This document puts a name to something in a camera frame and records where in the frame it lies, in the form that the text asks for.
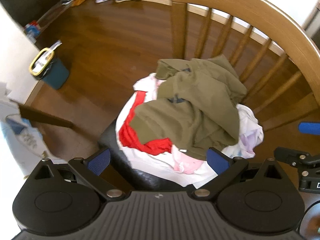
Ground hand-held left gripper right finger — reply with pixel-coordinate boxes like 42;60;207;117
194;147;289;202

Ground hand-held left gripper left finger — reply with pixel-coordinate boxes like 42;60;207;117
29;148;125;202

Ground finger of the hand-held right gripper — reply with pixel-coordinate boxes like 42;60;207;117
298;122;320;136
274;147;320;167

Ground olive green sweatshirt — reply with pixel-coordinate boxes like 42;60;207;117
131;55;248;161

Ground pink garment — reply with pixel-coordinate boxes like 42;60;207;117
172;152;206;174

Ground lavender white garment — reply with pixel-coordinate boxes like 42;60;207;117
222;104;265;159

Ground red garment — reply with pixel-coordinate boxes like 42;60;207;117
119;91;173;155

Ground white bag with blue print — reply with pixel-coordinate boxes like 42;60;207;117
0;114;45;161

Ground teal trash bin yellow rim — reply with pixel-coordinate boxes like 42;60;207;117
29;47;70;90

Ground blue red packets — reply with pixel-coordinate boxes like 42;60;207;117
24;21;42;37

